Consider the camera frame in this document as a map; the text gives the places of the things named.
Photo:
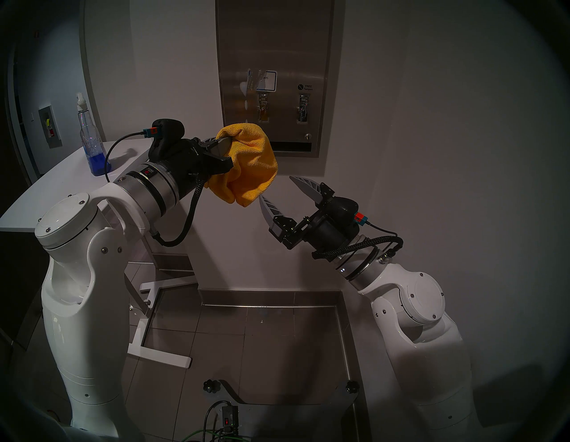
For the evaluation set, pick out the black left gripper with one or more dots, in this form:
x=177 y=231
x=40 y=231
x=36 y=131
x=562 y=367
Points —
x=182 y=160

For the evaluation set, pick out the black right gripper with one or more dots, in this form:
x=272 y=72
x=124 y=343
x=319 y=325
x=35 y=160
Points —
x=329 y=231

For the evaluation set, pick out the yellow microfibre cloth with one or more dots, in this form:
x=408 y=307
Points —
x=249 y=169

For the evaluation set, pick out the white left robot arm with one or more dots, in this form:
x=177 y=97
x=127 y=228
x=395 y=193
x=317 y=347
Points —
x=84 y=321

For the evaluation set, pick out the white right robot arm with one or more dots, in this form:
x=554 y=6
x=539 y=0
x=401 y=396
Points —
x=423 y=312

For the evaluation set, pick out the metal dispenser lever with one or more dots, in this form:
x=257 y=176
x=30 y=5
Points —
x=262 y=107
x=303 y=108

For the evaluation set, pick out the clear spray bottle blue liquid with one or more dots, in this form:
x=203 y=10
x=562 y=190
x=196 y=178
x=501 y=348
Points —
x=95 y=162

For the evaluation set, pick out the black star knob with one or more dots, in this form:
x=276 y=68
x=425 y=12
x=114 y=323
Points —
x=352 y=387
x=212 y=386

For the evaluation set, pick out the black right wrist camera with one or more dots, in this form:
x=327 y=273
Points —
x=345 y=207

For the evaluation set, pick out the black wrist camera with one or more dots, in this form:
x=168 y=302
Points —
x=168 y=129
x=345 y=207

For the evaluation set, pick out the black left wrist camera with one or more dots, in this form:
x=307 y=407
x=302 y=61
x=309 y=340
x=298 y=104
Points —
x=168 y=129

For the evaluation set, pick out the stainless steel wall dispenser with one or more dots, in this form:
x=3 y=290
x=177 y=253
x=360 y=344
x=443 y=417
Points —
x=285 y=44

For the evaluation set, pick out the white table leg frame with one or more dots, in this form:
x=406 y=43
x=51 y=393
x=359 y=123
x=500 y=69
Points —
x=156 y=354

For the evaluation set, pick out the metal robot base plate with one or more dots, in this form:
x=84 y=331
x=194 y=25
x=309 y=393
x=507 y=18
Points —
x=289 y=421

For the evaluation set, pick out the black box red switch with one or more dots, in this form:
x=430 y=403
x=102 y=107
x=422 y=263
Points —
x=230 y=418

